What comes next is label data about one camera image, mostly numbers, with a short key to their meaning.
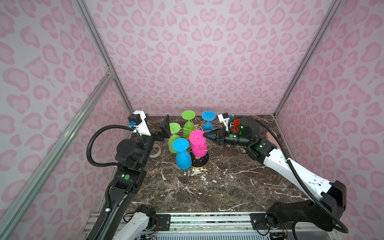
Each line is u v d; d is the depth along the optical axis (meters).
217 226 0.72
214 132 0.64
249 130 0.52
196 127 0.72
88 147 0.37
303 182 0.42
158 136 0.52
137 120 0.46
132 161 0.45
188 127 0.84
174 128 0.74
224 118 0.65
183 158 0.72
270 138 1.03
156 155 0.98
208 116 0.79
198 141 0.65
